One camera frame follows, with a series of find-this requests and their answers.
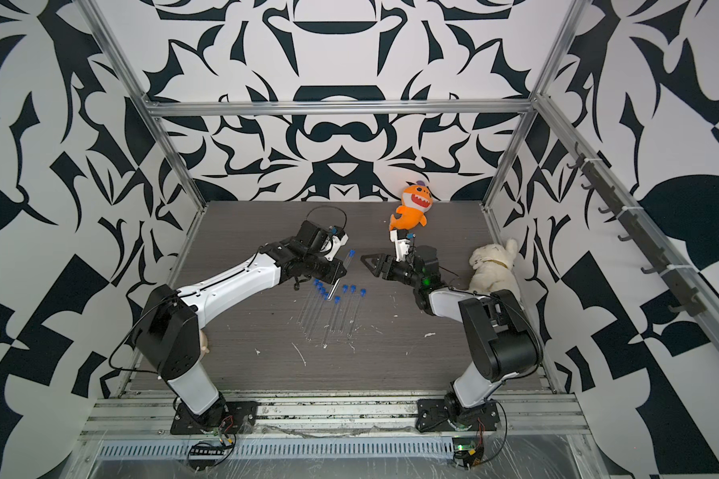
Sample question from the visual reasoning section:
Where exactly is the black wall hook rail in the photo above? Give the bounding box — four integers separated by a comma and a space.
567, 145, 707, 317

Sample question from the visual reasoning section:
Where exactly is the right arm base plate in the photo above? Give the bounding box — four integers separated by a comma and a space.
415, 395, 501, 433

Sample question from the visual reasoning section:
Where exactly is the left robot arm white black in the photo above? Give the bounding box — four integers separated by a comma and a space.
127, 220, 349, 430

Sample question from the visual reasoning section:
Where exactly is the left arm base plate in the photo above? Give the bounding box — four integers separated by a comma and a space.
170, 401, 259, 436

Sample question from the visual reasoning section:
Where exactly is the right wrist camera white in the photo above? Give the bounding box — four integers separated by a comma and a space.
389, 230, 415, 261

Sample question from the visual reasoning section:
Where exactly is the white dog plush toy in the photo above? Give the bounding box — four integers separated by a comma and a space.
469, 239, 521, 301

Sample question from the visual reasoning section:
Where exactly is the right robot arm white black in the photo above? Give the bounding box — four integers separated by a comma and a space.
361, 245, 543, 412

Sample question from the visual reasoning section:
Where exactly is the orange shark plush toy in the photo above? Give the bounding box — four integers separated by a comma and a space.
389, 181, 433, 231

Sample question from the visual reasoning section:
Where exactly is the beige round toy clock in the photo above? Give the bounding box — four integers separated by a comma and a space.
200, 331, 210, 358

